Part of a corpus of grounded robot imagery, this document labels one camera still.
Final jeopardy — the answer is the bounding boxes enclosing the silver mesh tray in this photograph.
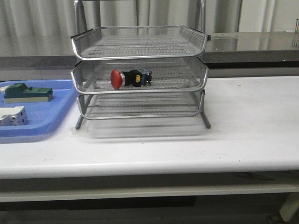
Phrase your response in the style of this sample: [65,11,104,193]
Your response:
[71,25,208,61]
[71,57,208,95]
[77,91,204,120]

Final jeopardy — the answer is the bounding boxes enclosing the dark stone counter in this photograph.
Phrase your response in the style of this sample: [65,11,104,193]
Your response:
[0,32,299,69]

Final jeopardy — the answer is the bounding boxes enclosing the white circuit breaker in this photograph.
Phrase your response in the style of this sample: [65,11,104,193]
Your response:
[0,106,28,126]

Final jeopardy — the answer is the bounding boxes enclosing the red emergency stop button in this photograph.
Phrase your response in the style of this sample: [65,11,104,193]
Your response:
[110,68,152,90]

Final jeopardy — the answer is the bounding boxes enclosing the silver mesh bottom tray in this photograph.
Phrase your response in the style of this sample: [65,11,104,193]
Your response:
[77,91,204,120]

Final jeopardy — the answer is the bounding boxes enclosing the grey metal rack frame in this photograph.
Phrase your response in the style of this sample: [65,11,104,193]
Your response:
[74,57,212,130]

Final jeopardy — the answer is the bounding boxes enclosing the silver mesh top tray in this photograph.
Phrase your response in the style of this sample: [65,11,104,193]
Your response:
[71,25,208,61]

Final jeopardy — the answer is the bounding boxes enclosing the green terminal block module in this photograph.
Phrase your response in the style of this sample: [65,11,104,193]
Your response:
[3,83,53,103]

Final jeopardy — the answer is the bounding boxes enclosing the blue plastic tray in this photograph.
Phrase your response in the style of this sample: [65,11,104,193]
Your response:
[0,79,78,144]

